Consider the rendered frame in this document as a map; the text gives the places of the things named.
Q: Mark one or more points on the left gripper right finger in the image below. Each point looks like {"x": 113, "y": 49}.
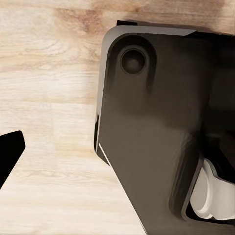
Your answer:
{"x": 227, "y": 146}

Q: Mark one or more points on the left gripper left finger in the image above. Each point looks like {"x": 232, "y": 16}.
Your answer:
{"x": 12, "y": 146}

